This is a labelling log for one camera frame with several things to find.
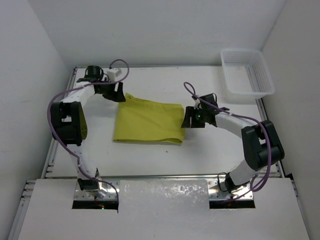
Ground white front cover panel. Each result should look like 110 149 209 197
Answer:
19 178 309 240

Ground white plastic basket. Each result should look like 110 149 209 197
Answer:
220 48 275 104

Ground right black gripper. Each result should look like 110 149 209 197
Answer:
182 106 208 128

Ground yellow trousers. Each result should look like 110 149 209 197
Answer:
113 93 185 145

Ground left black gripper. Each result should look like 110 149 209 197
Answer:
97 77 125 103

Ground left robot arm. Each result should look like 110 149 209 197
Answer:
47 65 126 199

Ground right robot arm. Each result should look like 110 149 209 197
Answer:
181 93 285 194

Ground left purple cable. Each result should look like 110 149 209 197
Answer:
47 58 131 203

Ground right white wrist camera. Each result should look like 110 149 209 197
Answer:
193 99 202 110

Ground aluminium table frame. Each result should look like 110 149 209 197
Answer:
7 65 308 240

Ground purple cable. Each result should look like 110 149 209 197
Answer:
47 58 131 203
183 81 273 201

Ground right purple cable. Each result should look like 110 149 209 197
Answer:
183 81 273 201

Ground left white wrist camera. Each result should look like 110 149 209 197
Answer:
106 68 122 82

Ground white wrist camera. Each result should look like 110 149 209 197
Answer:
106 68 122 82
193 99 202 110

